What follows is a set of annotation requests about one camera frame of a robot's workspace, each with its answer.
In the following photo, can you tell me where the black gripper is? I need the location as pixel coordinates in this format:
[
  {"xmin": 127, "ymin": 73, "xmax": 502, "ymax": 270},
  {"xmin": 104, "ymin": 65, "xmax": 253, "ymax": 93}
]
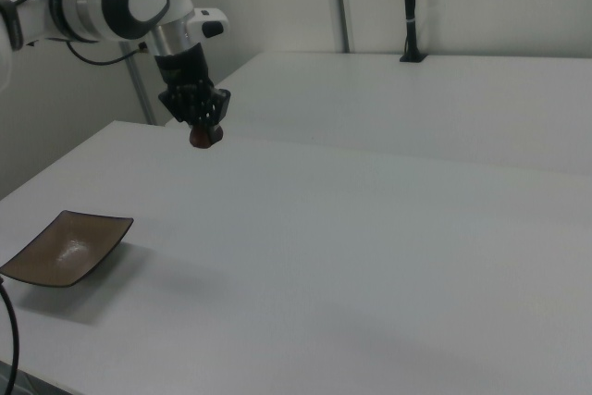
[{"xmin": 154, "ymin": 43, "xmax": 232, "ymax": 143}]

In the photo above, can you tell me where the small round dark red food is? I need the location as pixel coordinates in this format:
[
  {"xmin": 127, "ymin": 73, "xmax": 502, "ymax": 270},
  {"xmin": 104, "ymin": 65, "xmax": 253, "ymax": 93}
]
[{"xmin": 188, "ymin": 126, "xmax": 226, "ymax": 150}]

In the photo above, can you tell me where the square brown ceramic plate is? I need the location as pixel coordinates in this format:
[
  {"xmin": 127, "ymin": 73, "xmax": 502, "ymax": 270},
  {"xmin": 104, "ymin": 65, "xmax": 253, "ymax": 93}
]
[{"xmin": 0, "ymin": 209, "xmax": 135, "ymax": 289}]

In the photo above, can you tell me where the grey metal wall post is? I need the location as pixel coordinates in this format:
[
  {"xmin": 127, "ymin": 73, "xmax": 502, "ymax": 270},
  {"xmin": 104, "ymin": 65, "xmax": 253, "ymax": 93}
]
[
  {"xmin": 120, "ymin": 41, "xmax": 157, "ymax": 127},
  {"xmin": 331, "ymin": 0, "xmax": 352, "ymax": 54}
]

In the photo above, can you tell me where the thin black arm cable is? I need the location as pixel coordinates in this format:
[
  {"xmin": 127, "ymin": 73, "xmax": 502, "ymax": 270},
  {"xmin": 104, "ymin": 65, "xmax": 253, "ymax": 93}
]
[{"xmin": 64, "ymin": 38, "xmax": 150, "ymax": 66}]

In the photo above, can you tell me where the black pole with table mount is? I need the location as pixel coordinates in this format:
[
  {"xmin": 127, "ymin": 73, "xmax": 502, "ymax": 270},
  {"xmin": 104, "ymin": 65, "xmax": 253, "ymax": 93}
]
[{"xmin": 399, "ymin": 0, "xmax": 429, "ymax": 65}]

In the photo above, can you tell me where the thick black hanging cable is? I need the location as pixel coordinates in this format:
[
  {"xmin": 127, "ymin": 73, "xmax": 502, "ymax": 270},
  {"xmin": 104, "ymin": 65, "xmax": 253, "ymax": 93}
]
[{"xmin": 0, "ymin": 276, "xmax": 21, "ymax": 395}]

